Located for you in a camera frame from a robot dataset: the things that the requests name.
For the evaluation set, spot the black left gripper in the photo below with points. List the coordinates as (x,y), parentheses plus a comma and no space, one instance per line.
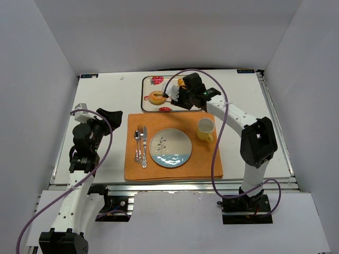
(103,121)

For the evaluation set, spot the blue table label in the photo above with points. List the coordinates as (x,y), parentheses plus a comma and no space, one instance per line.
(84,76)
(246,71)

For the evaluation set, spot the strawberry pattern tray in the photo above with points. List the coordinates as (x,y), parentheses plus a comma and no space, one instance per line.
(155,83)

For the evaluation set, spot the silver spoon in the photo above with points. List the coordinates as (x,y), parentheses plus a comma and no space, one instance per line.
(137,139)

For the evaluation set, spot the yellow mug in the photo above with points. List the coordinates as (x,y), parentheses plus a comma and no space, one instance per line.
(205,128)

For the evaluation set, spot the right blue table label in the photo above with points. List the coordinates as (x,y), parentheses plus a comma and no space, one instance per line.
(246,71)

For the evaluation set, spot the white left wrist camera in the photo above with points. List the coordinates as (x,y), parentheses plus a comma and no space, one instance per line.
(82,116)

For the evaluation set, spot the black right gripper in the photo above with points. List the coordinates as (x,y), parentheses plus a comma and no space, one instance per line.
(180,99)

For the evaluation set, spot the glazed donut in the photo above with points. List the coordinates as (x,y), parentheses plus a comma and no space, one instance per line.
(156,98)

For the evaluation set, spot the silver knife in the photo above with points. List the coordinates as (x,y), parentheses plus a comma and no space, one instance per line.
(144,156)

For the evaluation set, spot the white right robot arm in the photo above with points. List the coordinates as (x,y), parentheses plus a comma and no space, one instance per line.
(257,138)

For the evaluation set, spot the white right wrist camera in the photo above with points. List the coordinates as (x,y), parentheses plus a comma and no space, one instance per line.
(171,91)

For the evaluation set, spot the ceramic plate with plant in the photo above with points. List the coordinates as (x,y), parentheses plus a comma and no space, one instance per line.
(170,148)

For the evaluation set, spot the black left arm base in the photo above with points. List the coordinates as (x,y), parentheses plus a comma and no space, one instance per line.
(115,207)

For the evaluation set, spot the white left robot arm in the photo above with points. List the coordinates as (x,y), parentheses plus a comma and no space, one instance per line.
(83,200)

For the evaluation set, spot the striped long bread roll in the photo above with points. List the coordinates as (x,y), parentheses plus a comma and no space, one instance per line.
(181,82)

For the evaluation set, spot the left blue table label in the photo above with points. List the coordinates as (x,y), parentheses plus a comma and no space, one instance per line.
(84,76)

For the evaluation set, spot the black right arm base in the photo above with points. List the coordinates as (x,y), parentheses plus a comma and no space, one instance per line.
(237,211)

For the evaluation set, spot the aluminium table frame rail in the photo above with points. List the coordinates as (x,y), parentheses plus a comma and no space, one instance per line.
(287,184)

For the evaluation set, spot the silver fork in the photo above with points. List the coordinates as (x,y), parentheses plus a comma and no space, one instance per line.
(140,136)

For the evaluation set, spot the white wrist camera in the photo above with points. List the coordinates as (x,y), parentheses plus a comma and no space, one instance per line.
(82,116)
(171,91)

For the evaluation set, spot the orange placemat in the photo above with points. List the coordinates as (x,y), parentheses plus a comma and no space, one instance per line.
(199,163)

